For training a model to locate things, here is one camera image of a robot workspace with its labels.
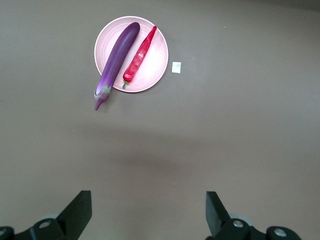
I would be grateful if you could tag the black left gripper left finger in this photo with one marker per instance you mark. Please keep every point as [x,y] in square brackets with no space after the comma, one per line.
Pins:
[75,215]

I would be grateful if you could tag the pink round plate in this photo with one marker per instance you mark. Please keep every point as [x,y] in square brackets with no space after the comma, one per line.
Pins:
[155,62]

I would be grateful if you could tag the brown table cloth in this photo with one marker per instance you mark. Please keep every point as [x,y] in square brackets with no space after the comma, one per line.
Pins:
[225,150]

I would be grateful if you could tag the red chili pepper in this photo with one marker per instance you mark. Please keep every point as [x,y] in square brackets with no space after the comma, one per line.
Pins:
[138,60]

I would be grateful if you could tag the small square tape marker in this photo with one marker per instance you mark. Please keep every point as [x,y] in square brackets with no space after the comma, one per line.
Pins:
[176,67]

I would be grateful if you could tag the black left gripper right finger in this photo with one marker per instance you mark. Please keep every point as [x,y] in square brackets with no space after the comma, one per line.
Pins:
[217,217]

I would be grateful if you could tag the long purple eggplant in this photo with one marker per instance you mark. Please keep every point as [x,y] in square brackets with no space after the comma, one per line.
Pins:
[117,57]

